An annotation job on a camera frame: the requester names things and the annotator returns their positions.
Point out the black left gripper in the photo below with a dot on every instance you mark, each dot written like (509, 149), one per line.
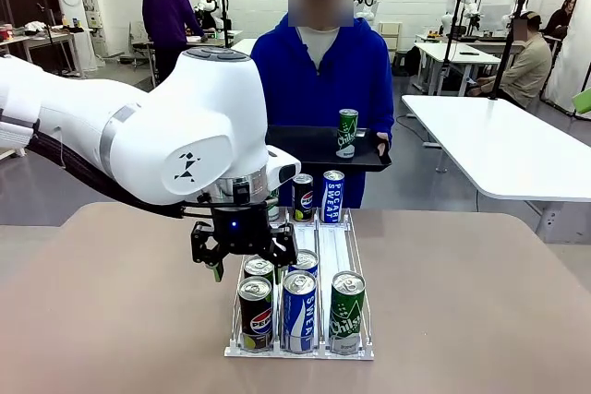
(240, 230)

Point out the black plastic serving tray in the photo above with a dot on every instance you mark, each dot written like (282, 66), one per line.
(314, 147)

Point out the person's left forearm blue sleeve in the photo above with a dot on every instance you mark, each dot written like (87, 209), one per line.
(385, 117)

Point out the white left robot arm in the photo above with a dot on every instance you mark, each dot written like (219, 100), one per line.
(138, 135)

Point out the seated person in beige jacket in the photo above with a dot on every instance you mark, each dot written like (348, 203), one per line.
(526, 66)

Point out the seated person in black top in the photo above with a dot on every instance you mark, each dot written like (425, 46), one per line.
(563, 18)

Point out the person in blue hoodie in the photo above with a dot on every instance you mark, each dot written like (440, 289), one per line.
(323, 89)

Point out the person in purple hoodie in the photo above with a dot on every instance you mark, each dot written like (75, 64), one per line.
(168, 15)

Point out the person's left hand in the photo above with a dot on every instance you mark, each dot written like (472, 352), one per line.
(382, 142)

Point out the green can, middle left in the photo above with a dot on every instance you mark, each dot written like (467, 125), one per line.
(258, 267)

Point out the white hanging backdrop cloth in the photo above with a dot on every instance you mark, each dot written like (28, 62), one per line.
(575, 57)

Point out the blue Pocari Sweat can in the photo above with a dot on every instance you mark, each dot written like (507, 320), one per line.
(333, 195)
(299, 315)
(307, 261)

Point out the black Pepsi can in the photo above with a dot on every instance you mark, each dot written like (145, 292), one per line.
(255, 315)
(302, 200)

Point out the large white table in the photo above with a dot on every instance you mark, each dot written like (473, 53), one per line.
(508, 149)

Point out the black slanted tripod pole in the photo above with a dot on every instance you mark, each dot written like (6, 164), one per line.
(505, 52)

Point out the white background desk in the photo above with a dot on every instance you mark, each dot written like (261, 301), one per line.
(461, 53)

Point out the white background robot on desk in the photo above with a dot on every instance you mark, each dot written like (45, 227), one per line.
(454, 11)

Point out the white drawer cabinet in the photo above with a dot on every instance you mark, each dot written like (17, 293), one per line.
(390, 35)

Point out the white and black background robot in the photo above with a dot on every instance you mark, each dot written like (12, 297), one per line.
(210, 2)

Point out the black microphone tripod stand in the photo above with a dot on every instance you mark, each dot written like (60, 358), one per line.
(51, 39)

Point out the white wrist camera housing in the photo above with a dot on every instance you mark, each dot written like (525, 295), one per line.
(284, 168)

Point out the black camera pole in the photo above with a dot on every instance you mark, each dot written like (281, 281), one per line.
(450, 43)

